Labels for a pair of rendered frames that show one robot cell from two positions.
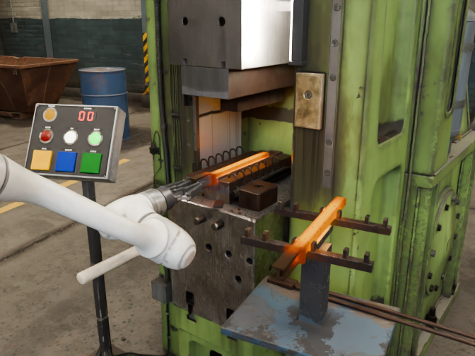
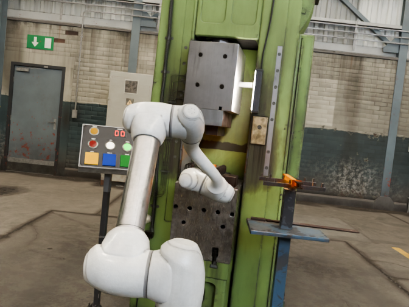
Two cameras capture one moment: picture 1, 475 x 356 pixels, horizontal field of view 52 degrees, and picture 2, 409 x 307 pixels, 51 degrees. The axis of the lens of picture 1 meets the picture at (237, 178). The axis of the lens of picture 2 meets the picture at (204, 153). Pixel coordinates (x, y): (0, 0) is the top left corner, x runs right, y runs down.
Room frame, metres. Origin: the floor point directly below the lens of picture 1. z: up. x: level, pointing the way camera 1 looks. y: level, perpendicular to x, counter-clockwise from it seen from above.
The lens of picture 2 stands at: (-0.77, 1.22, 1.25)
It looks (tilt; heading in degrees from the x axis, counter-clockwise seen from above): 3 degrees down; 335
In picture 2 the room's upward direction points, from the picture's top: 6 degrees clockwise
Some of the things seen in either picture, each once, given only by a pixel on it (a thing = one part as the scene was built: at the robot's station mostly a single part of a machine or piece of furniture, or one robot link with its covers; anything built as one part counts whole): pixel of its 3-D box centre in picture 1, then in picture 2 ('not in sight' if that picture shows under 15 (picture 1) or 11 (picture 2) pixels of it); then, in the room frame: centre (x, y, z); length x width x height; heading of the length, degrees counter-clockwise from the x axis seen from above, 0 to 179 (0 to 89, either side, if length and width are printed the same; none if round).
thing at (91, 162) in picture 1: (91, 163); (126, 161); (1.71, 0.54, 1.01); 0.07 x 0.05 x 0.07; 79
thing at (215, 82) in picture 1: (242, 75); (212, 118); (1.76, -0.02, 1.32); 0.42 x 0.20 x 0.10; 144
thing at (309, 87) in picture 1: (309, 100); (258, 130); (1.51, -0.22, 1.27); 0.09 x 0.02 x 0.17; 54
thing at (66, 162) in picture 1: (66, 162); (109, 160); (1.73, 0.63, 1.01); 0.07 x 0.05 x 0.07; 79
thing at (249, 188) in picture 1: (258, 195); (230, 180); (1.54, -0.07, 0.95); 0.12 x 0.08 x 0.06; 144
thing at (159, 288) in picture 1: (163, 289); not in sight; (1.90, 0.33, 0.36); 0.09 x 0.07 x 0.12; 54
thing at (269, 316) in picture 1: (312, 320); (285, 229); (1.11, -0.20, 0.75); 0.40 x 0.30 x 0.02; 63
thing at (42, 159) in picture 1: (42, 160); (91, 158); (1.75, 0.73, 1.01); 0.07 x 0.05 x 0.07; 79
